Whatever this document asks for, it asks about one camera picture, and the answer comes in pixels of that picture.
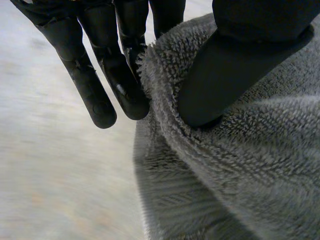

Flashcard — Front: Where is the grey towel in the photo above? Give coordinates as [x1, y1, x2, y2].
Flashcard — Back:
[132, 12, 320, 240]

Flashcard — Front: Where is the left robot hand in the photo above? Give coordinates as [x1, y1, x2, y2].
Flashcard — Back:
[9, 0, 320, 130]

